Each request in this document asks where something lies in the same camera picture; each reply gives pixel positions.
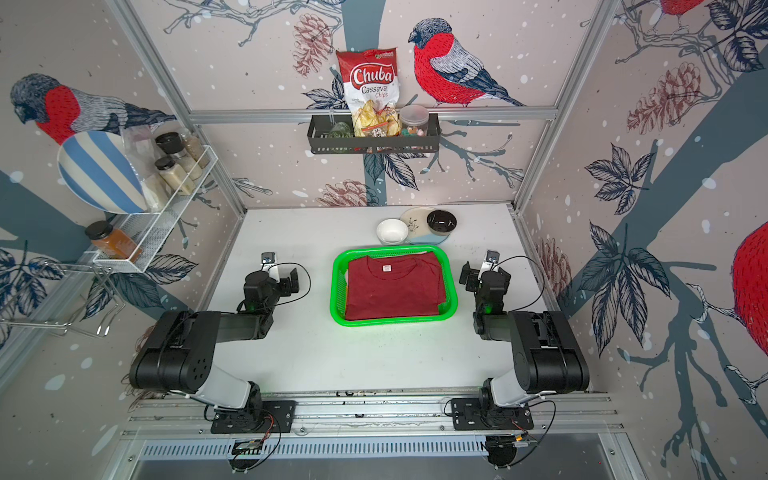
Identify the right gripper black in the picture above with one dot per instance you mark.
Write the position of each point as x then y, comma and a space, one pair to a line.
472, 277

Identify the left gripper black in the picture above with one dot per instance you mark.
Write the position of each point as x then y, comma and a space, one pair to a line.
284, 283

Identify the green plastic basket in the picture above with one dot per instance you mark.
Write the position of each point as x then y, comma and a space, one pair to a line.
338, 290

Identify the dark red t-shirt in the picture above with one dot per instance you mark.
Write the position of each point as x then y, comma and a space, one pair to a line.
394, 287

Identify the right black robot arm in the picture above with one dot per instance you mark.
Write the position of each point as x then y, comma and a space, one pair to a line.
546, 356

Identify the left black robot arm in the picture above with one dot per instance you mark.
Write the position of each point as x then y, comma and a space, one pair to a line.
178, 355

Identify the black bowl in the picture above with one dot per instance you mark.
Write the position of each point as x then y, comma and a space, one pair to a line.
441, 222

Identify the beige and blue plate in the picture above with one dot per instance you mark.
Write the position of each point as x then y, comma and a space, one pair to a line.
419, 230

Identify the small white bowl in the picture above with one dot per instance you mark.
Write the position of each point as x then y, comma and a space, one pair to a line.
392, 231

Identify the black lid spice jar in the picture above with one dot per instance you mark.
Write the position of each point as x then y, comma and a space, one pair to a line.
175, 176
172, 145

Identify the orange spice jar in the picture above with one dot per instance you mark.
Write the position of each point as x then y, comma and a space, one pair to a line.
113, 242

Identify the green glass jar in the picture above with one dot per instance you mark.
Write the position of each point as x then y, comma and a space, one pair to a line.
341, 130

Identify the clear lidded candy jar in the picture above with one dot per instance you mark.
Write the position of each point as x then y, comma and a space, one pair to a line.
414, 120

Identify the blue striped plate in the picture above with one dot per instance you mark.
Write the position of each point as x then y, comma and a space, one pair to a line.
93, 165

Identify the Chuba cassava chips bag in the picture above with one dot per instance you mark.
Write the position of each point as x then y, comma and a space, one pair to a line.
371, 90

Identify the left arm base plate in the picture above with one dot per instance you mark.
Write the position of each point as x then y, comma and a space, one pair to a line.
273, 417

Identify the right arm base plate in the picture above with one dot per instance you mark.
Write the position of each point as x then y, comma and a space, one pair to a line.
468, 415

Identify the white wire wall rack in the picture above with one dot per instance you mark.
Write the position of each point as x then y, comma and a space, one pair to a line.
151, 230

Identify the chrome wire hanger rack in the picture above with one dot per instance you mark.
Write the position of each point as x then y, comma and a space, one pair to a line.
59, 299

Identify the black wall shelf basket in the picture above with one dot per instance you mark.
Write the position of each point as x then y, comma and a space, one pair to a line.
320, 142

